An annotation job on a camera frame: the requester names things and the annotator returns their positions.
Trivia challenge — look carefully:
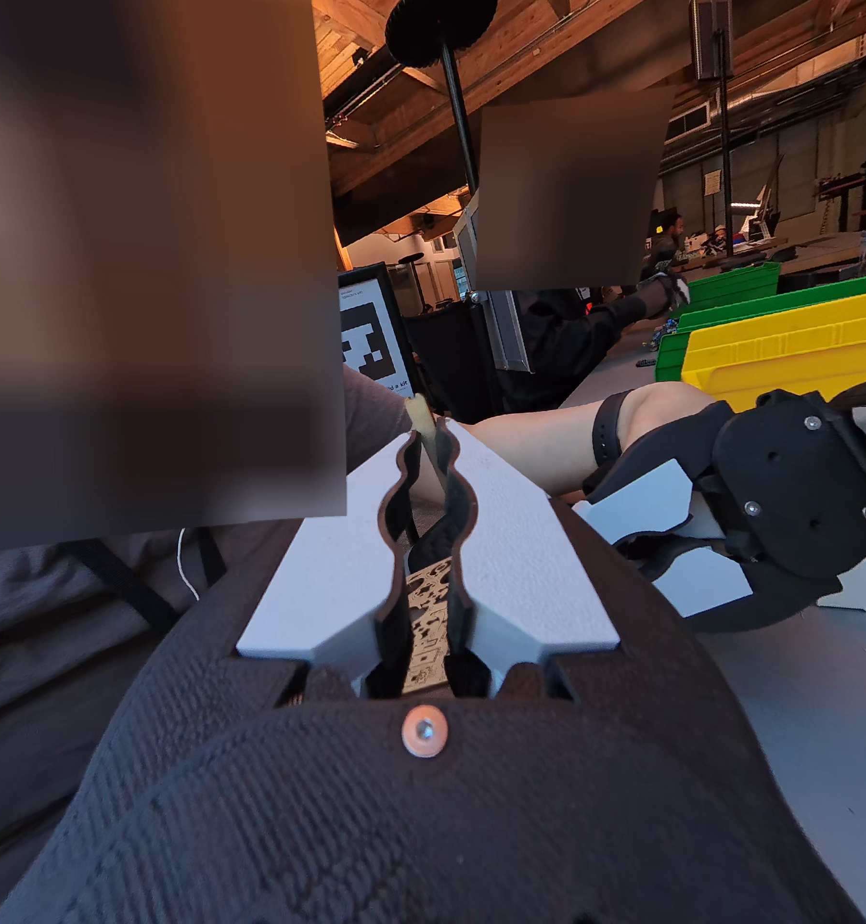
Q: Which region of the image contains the green plastic bin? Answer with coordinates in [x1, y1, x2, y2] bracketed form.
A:
[685, 261, 782, 308]
[655, 276, 866, 382]

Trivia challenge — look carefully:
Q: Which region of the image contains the yellow plastic bin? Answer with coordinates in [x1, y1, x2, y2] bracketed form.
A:
[680, 287, 866, 414]

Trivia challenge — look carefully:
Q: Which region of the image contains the grey box on pole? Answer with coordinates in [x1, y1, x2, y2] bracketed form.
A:
[690, 0, 736, 232]

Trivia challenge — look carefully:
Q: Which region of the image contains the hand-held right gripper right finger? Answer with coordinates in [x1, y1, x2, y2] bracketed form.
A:
[433, 415, 621, 697]

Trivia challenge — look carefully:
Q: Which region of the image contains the black-framed marker board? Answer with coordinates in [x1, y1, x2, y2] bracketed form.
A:
[336, 262, 421, 399]

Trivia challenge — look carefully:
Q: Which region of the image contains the black wristband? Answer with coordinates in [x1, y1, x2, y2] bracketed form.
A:
[592, 390, 634, 469]

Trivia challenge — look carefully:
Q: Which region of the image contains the grey computer monitor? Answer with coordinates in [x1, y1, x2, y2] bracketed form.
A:
[453, 186, 536, 374]

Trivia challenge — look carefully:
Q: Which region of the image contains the laser-cut wooden parts sheet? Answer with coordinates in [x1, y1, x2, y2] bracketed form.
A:
[401, 393, 454, 695]

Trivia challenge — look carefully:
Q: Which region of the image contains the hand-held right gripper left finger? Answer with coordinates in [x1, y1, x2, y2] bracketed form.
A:
[235, 429, 423, 697]

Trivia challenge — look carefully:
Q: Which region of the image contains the person's left hand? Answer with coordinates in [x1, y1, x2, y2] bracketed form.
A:
[615, 381, 719, 452]

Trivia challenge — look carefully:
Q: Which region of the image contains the black disc on pole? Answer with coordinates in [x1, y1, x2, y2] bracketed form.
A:
[384, 0, 500, 196]

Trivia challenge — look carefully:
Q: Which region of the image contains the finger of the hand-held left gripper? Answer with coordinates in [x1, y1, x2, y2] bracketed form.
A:
[620, 534, 756, 619]
[573, 457, 695, 540]

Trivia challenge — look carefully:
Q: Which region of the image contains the thin white cable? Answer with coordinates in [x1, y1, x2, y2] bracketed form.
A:
[176, 527, 201, 602]

